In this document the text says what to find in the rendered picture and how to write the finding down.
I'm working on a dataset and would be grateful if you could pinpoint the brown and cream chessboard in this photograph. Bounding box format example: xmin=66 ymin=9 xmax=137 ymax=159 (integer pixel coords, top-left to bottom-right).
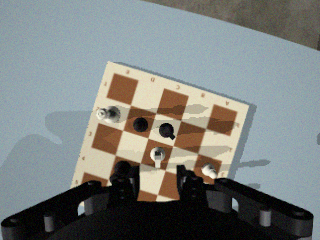
xmin=70 ymin=61 xmax=249 ymax=201

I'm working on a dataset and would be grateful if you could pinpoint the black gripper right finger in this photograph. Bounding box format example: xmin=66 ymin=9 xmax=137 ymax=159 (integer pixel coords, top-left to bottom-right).
xmin=176 ymin=165 xmax=314 ymax=240

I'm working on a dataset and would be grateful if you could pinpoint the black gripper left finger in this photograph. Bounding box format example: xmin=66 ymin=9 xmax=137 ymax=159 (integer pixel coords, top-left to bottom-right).
xmin=1 ymin=166 xmax=140 ymax=240

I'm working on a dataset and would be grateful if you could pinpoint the white pawn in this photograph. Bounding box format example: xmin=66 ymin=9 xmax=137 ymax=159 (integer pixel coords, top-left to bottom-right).
xmin=202 ymin=163 xmax=217 ymax=178

